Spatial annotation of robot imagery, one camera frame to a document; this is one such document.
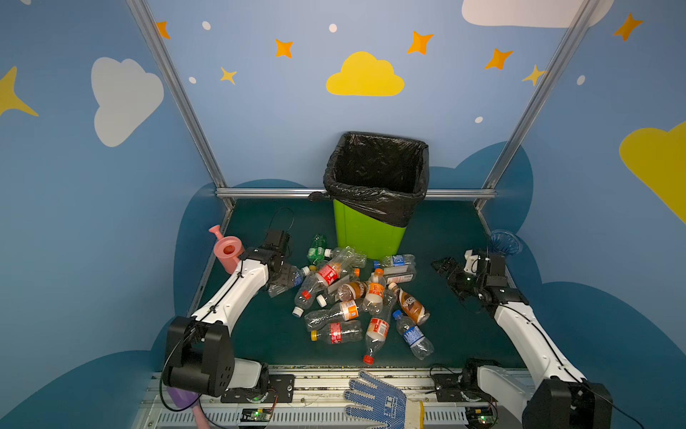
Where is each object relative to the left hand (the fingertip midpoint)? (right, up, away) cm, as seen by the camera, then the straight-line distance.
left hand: (278, 274), depth 86 cm
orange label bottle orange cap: (+32, -9, +2) cm, 33 cm away
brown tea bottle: (+24, -4, -6) cm, 25 cm away
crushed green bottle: (+11, +7, +15) cm, 20 cm away
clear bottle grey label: (+42, -1, +7) cm, 42 cm away
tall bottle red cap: (+32, -15, -6) cm, 36 cm away
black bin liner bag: (+37, +36, +17) cm, 54 cm away
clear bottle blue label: (+46, +3, +12) cm, 47 cm away
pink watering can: (-19, +8, +5) cm, 21 cm away
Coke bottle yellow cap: (+21, -16, -8) cm, 27 cm away
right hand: (+53, +2, -2) cm, 54 cm away
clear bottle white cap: (+23, +5, +9) cm, 25 cm away
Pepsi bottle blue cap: (+43, -18, -7) cm, 47 cm away
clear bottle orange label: (+22, -11, -2) cm, 25 cm away
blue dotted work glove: (+35, -34, -15) cm, 51 cm away
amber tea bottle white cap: (+43, -10, 0) cm, 45 cm away
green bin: (+27, +14, +10) cm, 32 cm away
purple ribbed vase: (+75, +11, -1) cm, 76 cm away
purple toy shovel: (-23, -32, -14) cm, 42 cm away
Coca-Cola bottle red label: (+10, -5, +3) cm, 11 cm away
